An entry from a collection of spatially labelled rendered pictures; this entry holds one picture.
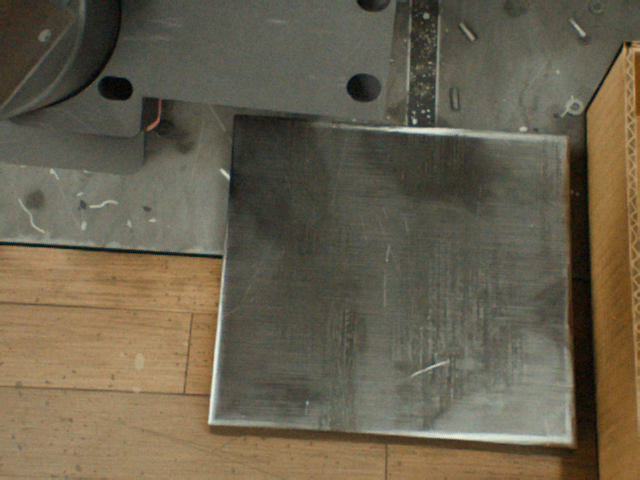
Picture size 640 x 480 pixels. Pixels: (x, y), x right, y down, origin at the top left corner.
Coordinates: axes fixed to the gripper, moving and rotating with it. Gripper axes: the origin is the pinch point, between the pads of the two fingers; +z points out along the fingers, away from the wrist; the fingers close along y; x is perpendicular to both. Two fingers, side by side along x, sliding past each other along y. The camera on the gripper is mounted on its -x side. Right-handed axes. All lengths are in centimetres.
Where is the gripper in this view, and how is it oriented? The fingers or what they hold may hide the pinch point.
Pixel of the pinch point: (91, 7)
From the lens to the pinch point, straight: 50.4
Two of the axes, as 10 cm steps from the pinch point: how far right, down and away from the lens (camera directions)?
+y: 1.0, -9.8, -1.7
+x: -9.9, -0.9, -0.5
